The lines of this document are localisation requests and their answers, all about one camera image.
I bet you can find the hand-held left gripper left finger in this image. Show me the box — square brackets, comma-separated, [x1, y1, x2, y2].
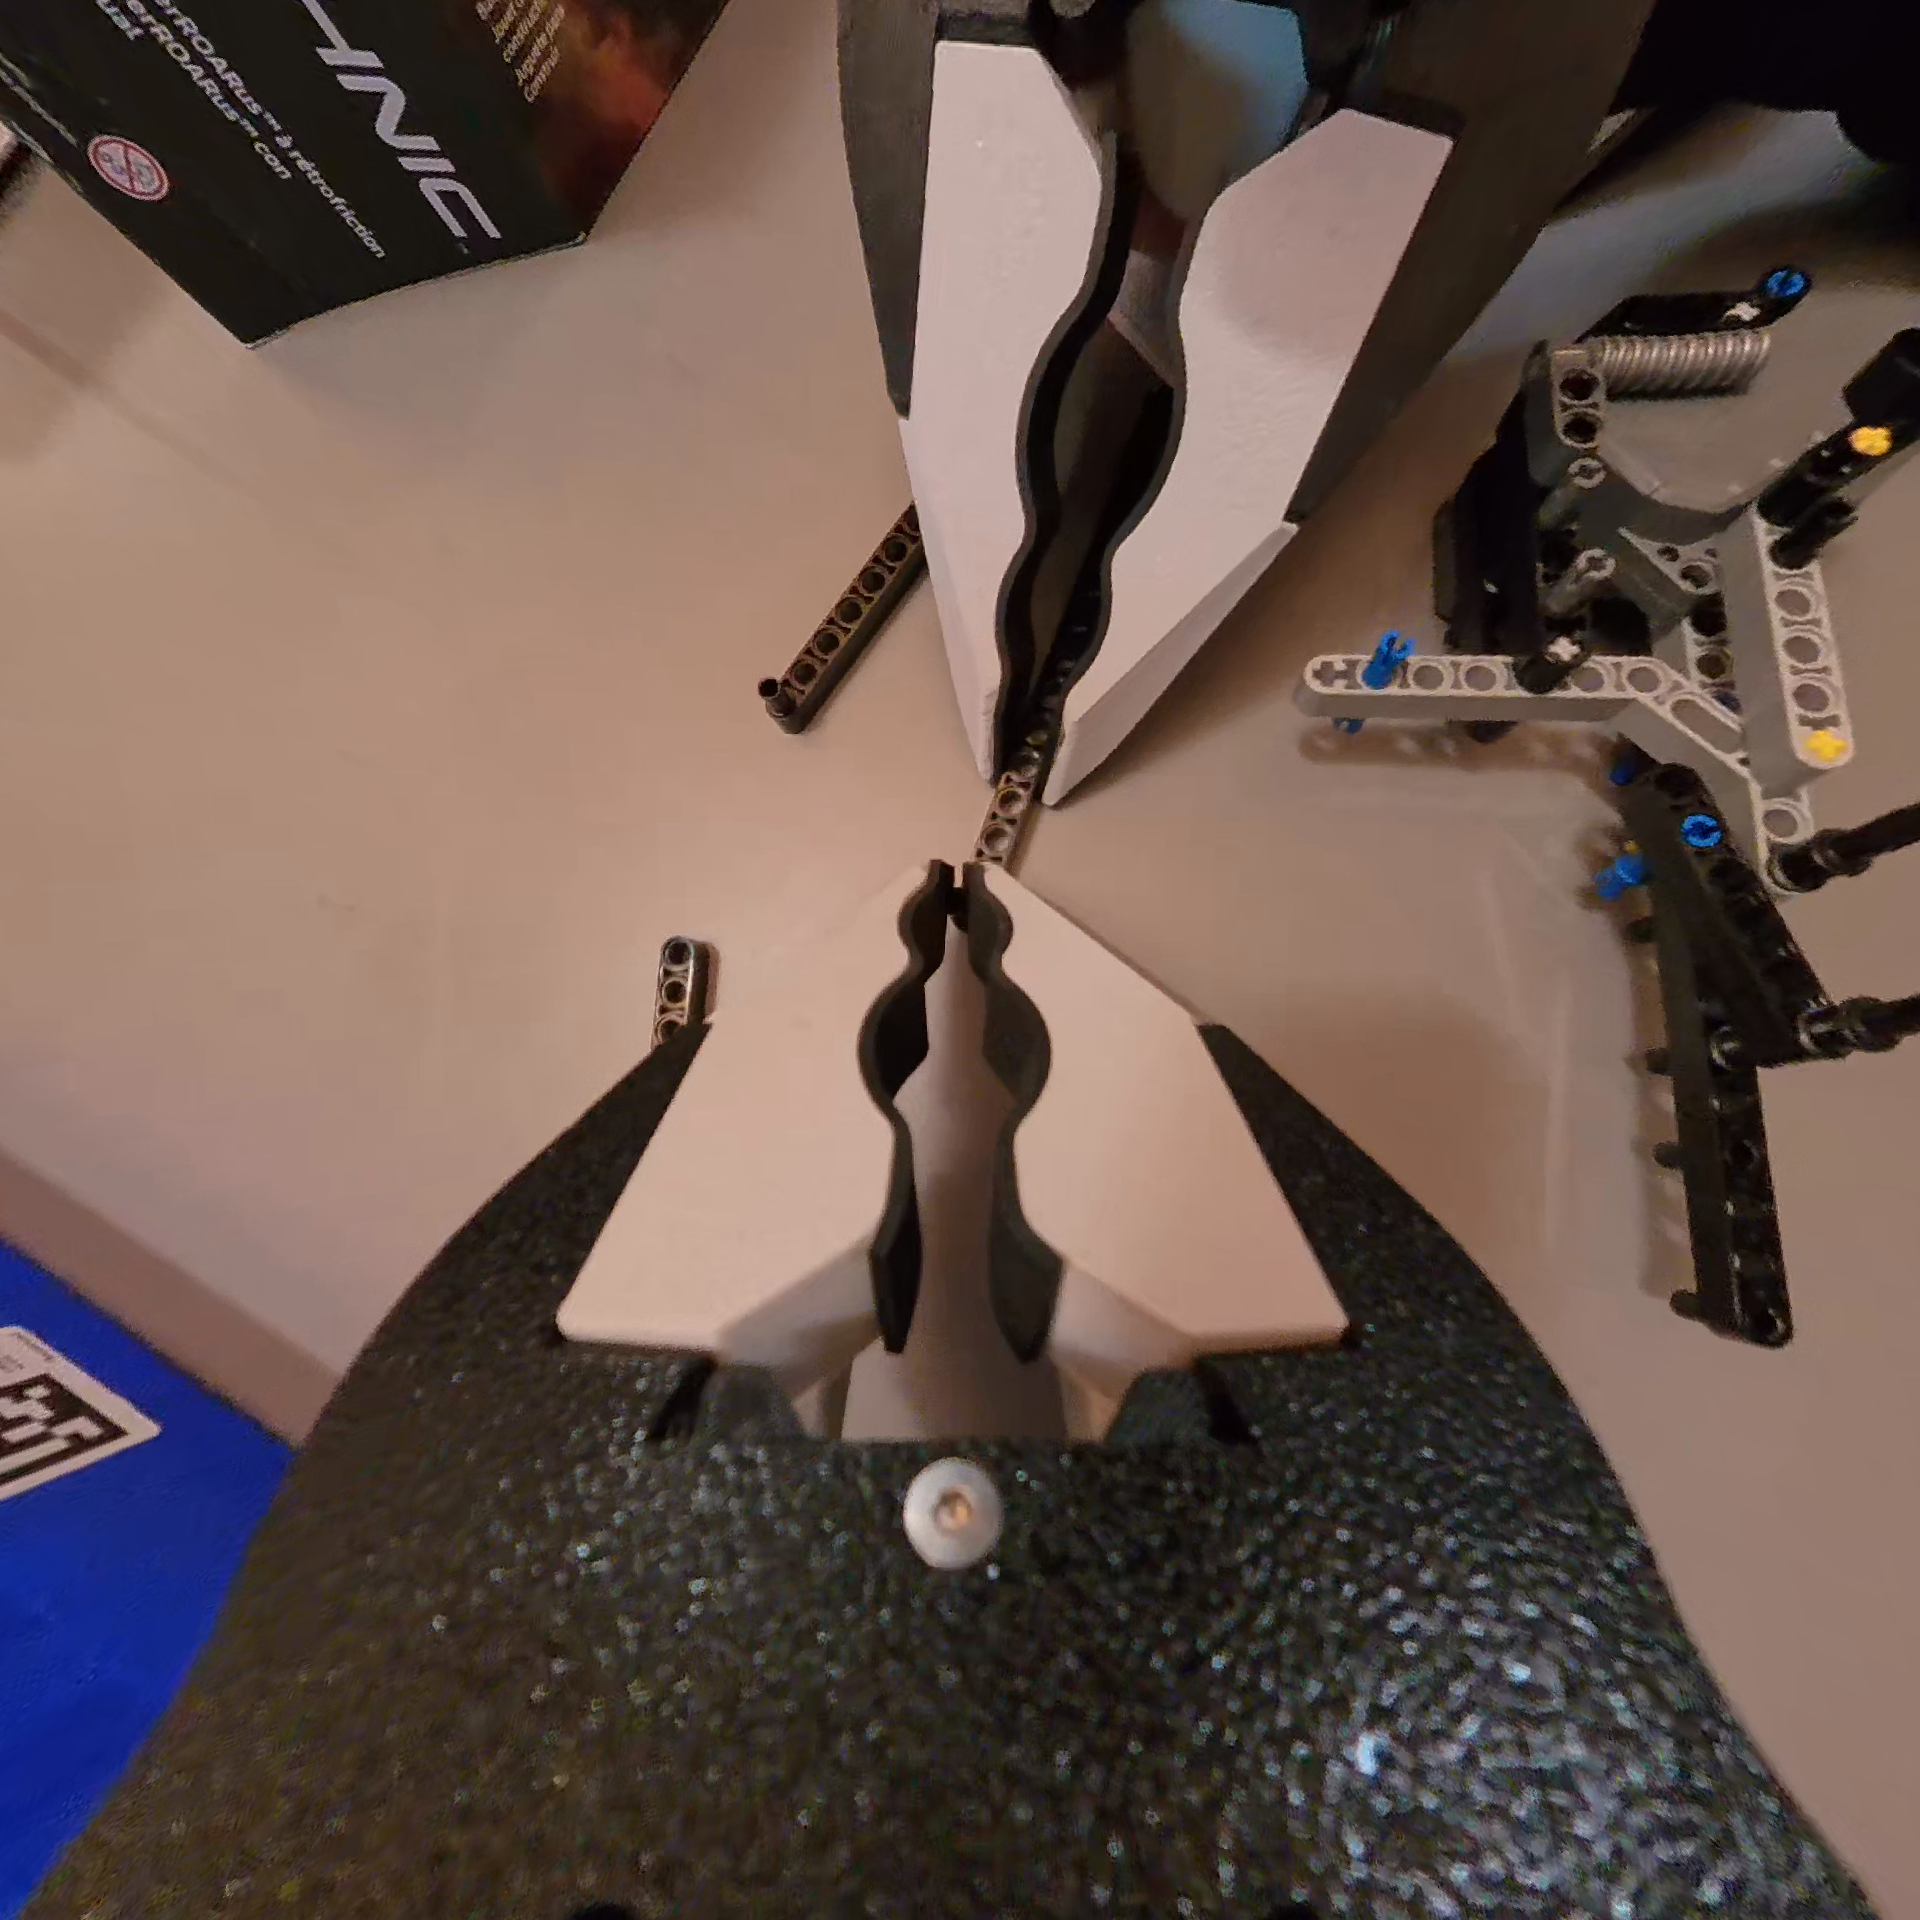
[556, 865, 957, 1439]

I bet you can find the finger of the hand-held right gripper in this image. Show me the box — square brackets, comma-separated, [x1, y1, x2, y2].
[895, 36, 1133, 785]
[1035, 108, 1461, 809]

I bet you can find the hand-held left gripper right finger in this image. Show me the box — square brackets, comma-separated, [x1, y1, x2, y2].
[962, 865, 1353, 1442]

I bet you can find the black long brick beam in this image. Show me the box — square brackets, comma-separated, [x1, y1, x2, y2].
[756, 502, 923, 735]
[972, 375, 1179, 873]

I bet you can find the grey black toy brick assembly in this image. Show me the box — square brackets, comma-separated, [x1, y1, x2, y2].
[1293, 267, 1920, 1348]

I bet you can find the blue parts bin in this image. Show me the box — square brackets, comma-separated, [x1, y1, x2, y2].
[0, 1237, 294, 1920]

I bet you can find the grey desk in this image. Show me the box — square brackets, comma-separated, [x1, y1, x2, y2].
[0, 0, 1920, 1920]

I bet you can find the black toy set box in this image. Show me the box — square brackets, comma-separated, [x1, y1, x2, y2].
[0, 0, 735, 349]

